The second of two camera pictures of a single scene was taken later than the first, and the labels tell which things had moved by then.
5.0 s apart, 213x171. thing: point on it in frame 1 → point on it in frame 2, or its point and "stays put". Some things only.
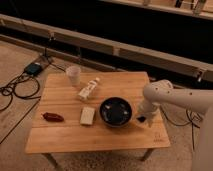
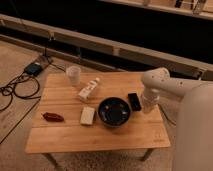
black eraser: x=141 y=118 → x=134 y=102
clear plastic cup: x=74 y=74 stays put
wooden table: x=99 y=114 stays put
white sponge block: x=87 y=115 stays put
